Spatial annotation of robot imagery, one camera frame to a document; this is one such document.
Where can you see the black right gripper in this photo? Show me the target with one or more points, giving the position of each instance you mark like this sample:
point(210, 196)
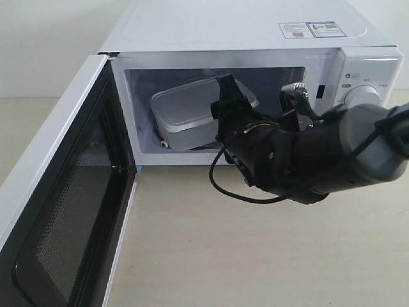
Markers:
point(266, 150)

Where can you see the white plastic lidded container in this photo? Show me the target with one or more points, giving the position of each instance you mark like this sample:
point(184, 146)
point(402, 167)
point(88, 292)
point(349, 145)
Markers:
point(183, 117)

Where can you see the white microwave door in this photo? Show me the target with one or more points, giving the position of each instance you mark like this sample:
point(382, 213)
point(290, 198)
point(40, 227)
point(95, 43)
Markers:
point(64, 205)

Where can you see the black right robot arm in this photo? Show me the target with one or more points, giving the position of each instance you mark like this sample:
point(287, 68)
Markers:
point(304, 156)

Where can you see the white microwave oven body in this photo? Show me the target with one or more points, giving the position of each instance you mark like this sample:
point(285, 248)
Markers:
point(157, 45)

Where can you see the white and blue label sticker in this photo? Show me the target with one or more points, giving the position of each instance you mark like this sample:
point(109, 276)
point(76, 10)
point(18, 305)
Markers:
point(299, 30)

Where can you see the upper white control knob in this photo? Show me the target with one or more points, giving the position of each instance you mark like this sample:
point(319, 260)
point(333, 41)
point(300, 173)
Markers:
point(362, 95)

